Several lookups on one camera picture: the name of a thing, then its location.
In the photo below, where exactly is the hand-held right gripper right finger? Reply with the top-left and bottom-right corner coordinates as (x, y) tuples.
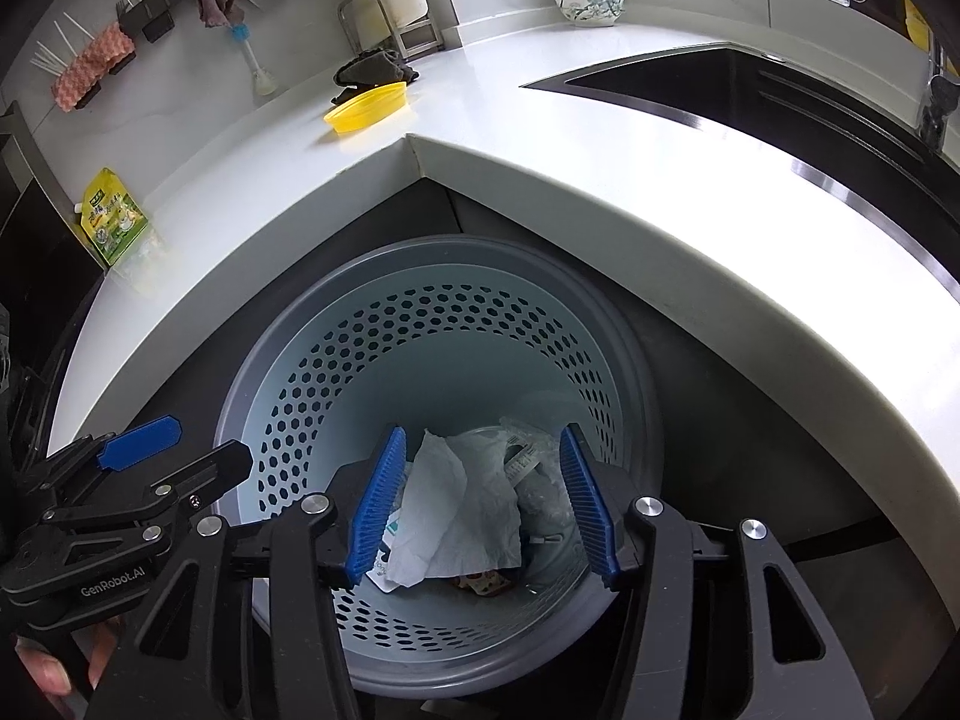
(559, 422), (897, 720)

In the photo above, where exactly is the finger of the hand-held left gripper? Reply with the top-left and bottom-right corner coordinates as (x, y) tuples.
(154, 439), (253, 518)
(41, 415), (185, 487)

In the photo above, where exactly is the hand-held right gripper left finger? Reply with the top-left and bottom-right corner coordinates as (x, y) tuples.
(82, 424), (410, 720)

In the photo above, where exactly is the white package with teal print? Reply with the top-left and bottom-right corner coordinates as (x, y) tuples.
(362, 510), (410, 593)

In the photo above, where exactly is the clear plastic bag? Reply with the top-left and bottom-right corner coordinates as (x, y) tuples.
(465, 416), (582, 541)

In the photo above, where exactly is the white paper tissue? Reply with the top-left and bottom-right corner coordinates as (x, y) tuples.
(386, 429), (524, 587)

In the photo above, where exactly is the red and white snack wrapper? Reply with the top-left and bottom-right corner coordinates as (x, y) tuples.
(450, 570), (511, 595)

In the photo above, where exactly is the grey perforated wastebasket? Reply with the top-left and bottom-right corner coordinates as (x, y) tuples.
(214, 235), (668, 698)

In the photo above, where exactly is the person's left hand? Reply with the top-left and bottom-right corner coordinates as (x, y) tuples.
(15, 619), (121, 697)

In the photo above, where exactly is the yellow seasoning pouch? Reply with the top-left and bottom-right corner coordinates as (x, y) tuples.
(75, 167), (151, 267)

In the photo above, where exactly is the black kitchen appliance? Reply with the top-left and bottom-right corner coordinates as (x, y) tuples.
(0, 101), (106, 316)

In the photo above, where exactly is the pink checkered cloth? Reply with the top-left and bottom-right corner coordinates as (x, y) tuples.
(51, 22), (137, 113)

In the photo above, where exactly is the blue and white bottle brush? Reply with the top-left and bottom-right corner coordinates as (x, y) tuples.
(229, 22), (280, 91)

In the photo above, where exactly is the yellow plastic lid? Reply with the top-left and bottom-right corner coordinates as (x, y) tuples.
(324, 81), (410, 136)

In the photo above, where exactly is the black cloth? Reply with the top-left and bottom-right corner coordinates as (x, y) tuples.
(328, 47), (421, 107)

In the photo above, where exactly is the brown hanging cloth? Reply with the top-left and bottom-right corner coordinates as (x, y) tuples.
(196, 0), (246, 29)

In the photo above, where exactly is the black kitchen sink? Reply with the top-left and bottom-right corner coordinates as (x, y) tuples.
(521, 45), (960, 278)

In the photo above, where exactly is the steel cutting board rack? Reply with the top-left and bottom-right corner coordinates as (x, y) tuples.
(337, 0), (443, 61)

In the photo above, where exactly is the white patterned bowl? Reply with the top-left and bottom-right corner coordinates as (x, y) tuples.
(555, 0), (626, 29)

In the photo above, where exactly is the metal faucet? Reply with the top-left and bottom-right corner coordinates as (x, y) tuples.
(915, 37), (960, 151)

